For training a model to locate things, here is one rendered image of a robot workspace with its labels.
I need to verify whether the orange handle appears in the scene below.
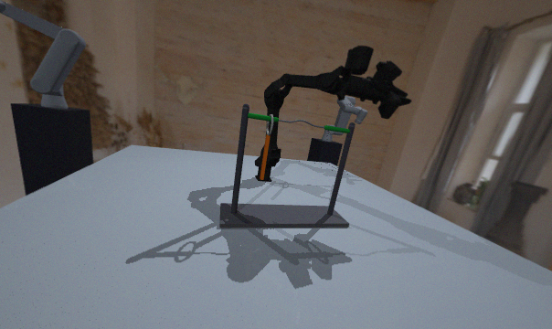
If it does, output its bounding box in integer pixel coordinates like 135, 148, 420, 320
260, 114, 273, 180

